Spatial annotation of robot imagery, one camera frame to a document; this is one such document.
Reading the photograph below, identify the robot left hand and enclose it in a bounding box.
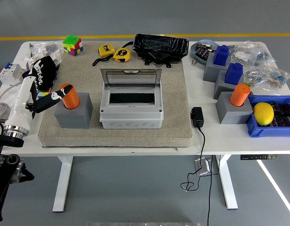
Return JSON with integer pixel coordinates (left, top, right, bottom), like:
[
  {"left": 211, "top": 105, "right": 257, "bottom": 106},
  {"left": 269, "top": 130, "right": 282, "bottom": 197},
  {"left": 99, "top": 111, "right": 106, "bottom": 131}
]
[{"left": 4, "top": 58, "right": 74, "bottom": 129}]

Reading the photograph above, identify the orange cylinder battery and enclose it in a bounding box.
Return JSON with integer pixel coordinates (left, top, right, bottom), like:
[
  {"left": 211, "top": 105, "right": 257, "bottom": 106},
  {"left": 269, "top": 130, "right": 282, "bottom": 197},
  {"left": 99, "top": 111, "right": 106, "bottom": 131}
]
[
  {"left": 229, "top": 83, "right": 251, "bottom": 107},
  {"left": 58, "top": 83, "right": 81, "bottom": 110}
]

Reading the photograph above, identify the grey electrical box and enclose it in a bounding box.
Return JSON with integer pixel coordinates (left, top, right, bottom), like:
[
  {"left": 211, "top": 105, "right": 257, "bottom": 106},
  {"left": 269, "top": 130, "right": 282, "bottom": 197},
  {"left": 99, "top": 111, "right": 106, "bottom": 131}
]
[{"left": 99, "top": 68, "right": 164, "bottom": 129}]

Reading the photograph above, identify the white circuit breaker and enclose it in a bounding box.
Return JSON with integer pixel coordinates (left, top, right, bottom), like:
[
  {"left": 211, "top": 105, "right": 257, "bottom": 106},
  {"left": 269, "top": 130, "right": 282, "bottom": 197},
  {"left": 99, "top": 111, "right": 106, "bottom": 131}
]
[{"left": 0, "top": 62, "right": 26, "bottom": 86}]

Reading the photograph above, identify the black cloth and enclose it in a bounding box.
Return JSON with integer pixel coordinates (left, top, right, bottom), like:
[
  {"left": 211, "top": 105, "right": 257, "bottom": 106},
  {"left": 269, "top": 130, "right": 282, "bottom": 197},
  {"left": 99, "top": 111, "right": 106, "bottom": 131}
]
[{"left": 38, "top": 56, "right": 59, "bottom": 91}]

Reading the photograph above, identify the grey holder block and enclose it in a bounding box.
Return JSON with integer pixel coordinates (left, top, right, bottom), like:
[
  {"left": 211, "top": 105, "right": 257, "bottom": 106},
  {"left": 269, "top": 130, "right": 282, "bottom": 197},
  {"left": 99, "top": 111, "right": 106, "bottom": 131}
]
[
  {"left": 215, "top": 91, "right": 253, "bottom": 125},
  {"left": 213, "top": 69, "right": 245, "bottom": 101},
  {"left": 202, "top": 55, "right": 232, "bottom": 83},
  {"left": 54, "top": 92, "right": 93, "bottom": 129}
]

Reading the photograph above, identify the white socket module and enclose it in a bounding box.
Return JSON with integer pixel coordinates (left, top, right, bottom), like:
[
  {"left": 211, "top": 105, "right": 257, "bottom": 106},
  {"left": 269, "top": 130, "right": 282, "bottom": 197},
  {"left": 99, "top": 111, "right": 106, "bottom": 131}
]
[{"left": 49, "top": 50, "right": 63, "bottom": 68}]

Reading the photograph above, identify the clear bag of screws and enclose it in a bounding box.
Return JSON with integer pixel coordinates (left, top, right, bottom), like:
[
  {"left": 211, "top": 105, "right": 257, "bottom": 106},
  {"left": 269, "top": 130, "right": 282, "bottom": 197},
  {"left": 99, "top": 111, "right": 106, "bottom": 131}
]
[{"left": 31, "top": 40, "right": 65, "bottom": 57}]

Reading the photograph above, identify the large Rubik's cube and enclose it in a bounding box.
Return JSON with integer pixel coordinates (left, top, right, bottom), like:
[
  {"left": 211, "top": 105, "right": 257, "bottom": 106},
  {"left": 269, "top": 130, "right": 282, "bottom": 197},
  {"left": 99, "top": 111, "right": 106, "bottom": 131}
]
[{"left": 62, "top": 34, "right": 84, "bottom": 57}]

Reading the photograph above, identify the white table leg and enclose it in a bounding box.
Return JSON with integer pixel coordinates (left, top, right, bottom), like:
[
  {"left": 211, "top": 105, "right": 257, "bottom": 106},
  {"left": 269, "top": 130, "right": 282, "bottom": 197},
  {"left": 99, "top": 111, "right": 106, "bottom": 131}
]
[
  {"left": 215, "top": 154, "right": 239, "bottom": 210},
  {"left": 52, "top": 156, "right": 74, "bottom": 212}
]

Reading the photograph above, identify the yellow tape measure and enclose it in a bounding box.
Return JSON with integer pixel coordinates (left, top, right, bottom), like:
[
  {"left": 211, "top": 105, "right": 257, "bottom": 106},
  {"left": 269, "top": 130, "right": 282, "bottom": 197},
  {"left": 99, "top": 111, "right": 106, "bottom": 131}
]
[
  {"left": 92, "top": 44, "right": 116, "bottom": 67},
  {"left": 113, "top": 48, "right": 131, "bottom": 63}
]

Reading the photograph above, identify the grey-brown mat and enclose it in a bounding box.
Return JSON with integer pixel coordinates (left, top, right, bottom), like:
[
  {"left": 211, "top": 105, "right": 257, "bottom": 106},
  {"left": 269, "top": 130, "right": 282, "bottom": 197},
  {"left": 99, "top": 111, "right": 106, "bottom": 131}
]
[{"left": 38, "top": 41, "right": 193, "bottom": 149}]

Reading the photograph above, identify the black wrapped case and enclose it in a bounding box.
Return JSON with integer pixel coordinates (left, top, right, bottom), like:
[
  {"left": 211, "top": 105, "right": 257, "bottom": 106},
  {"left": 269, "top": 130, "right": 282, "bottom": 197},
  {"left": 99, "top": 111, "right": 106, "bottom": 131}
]
[{"left": 122, "top": 33, "right": 190, "bottom": 69}]

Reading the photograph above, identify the black power adapter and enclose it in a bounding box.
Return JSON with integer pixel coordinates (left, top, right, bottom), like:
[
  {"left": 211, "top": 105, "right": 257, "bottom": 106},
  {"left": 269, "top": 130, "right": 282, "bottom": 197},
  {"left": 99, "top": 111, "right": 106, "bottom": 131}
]
[{"left": 190, "top": 106, "right": 205, "bottom": 129}]

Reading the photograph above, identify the blue-grey dish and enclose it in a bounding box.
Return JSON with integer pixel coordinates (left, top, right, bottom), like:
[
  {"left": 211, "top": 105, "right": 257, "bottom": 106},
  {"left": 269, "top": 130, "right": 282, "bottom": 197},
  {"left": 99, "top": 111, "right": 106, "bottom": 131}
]
[{"left": 190, "top": 39, "right": 220, "bottom": 65}]

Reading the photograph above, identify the blue bottle-shaped block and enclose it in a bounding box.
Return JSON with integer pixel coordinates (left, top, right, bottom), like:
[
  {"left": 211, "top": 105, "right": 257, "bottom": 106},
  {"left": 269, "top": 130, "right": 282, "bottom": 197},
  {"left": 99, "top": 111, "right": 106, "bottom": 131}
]
[
  {"left": 213, "top": 44, "right": 231, "bottom": 66},
  {"left": 224, "top": 62, "right": 244, "bottom": 86}
]

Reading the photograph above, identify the clear bag of components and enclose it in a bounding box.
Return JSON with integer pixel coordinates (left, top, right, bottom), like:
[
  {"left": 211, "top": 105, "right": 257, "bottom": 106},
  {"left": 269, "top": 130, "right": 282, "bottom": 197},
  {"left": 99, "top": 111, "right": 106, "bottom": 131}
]
[
  {"left": 243, "top": 65, "right": 270, "bottom": 89},
  {"left": 265, "top": 67, "right": 290, "bottom": 90},
  {"left": 229, "top": 42, "right": 261, "bottom": 69},
  {"left": 253, "top": 41, "right": 277, "bottom": 71}
]

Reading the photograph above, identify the yellow lemon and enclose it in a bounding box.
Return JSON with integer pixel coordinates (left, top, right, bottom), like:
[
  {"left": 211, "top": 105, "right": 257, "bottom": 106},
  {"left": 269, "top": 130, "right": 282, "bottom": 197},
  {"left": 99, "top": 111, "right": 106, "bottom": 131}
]
[{"left": 253, "top": 102, "right": 275, "bottom": 126}]

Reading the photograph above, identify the black table control panel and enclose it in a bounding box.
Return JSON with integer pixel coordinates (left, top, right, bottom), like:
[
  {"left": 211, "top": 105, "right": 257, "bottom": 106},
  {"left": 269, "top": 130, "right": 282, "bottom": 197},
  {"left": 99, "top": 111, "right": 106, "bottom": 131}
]
[{"left": 240, "top": 154, "right": 278, "bottom": 161}]

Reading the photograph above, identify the blue plastic bin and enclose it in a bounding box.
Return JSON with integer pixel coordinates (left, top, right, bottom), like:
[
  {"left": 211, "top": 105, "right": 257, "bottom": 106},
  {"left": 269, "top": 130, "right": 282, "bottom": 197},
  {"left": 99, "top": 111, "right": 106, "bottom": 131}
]
[{"left": 245, "top": 95, "right": 290, "bottom": 138}]

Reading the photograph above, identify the white power cable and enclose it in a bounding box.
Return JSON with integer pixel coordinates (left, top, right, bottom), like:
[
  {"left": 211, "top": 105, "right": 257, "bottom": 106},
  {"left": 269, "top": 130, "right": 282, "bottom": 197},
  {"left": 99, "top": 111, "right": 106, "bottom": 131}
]
[{"left": 0, "top": 82, "right": 24, "bottom": 127}]

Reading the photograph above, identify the black adapter cord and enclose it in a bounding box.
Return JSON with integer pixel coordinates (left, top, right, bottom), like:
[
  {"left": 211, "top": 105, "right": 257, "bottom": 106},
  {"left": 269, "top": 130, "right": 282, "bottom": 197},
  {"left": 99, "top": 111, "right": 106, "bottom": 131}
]
[{"left": 180, "top": 126, "right": 221, "bottom": 226}]

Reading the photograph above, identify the silver metal bracket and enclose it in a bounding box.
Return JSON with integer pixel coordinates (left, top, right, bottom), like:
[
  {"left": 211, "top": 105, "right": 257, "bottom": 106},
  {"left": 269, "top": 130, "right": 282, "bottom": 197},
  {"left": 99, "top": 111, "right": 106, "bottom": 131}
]
[{"left": 193, "top": 158, "right": 213, "bottom": 177}]

